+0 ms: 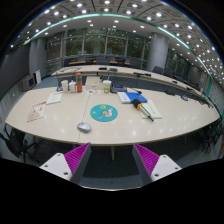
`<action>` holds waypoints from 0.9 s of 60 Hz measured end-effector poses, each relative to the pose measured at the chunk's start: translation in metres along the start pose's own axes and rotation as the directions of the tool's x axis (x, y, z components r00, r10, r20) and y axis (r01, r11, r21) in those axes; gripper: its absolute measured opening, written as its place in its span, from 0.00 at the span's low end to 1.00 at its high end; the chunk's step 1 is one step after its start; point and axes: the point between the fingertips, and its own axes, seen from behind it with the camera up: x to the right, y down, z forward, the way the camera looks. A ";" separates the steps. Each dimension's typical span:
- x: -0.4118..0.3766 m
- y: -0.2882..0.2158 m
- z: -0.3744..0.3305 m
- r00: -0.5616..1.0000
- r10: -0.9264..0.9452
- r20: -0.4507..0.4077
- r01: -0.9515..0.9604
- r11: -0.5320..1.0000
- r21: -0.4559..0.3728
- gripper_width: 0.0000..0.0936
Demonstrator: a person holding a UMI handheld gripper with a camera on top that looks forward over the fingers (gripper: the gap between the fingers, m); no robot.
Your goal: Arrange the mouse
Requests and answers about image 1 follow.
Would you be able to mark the white cup with lid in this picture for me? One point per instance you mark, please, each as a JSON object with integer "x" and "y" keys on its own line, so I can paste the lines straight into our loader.
{"x": 72, "y": 86}

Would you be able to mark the red thermos bottle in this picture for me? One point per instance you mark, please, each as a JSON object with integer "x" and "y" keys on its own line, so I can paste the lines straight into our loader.
{"x": 79, "y": 82}

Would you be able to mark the black office chair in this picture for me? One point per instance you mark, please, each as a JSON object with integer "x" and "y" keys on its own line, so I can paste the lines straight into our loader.
{"x": 17, "y": 144}

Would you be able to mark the blue folder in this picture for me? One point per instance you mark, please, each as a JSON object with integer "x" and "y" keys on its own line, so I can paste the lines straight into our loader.
{"x": 134, "y": 95}

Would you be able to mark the white book under folder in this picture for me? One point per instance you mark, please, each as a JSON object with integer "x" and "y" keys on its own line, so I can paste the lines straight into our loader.
{"x": 124, "y": 97}

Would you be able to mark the grey computer mouse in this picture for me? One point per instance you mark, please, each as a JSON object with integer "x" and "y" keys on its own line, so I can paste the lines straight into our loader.
{"x": 84, "y": 127}

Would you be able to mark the long curved back desk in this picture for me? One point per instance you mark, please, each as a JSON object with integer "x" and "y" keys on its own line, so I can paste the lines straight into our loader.
{"x": 130, "y": 78}

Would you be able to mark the white notebook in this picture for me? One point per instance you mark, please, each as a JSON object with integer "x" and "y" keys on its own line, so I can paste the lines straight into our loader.
{"x": 152, "y": 109}

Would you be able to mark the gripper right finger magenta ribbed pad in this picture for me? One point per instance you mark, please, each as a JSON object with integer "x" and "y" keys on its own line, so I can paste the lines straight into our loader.
{"x": 152, "y": 166}

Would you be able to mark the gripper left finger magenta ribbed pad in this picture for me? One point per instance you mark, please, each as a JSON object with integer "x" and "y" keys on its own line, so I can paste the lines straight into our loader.
{"x": 71, "y": 165}

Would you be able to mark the white paper sheet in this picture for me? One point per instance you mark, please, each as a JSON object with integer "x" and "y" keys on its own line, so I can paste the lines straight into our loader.
{"x": 54, "y": 98}

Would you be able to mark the round teal mouse pad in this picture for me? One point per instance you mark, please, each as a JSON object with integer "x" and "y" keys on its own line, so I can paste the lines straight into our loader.
{"x": 104, "y": 113}

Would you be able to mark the white paper cup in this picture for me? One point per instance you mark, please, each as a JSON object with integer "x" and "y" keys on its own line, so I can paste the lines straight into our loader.
{"x": 64, "y": 85}

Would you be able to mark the green-white paper cup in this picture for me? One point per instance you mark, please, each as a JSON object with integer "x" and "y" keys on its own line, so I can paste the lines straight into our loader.
{"x": 106, "y": 86}

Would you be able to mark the black desk telephone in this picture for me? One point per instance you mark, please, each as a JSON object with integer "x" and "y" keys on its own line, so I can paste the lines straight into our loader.
{"x": 118, "y": 88}

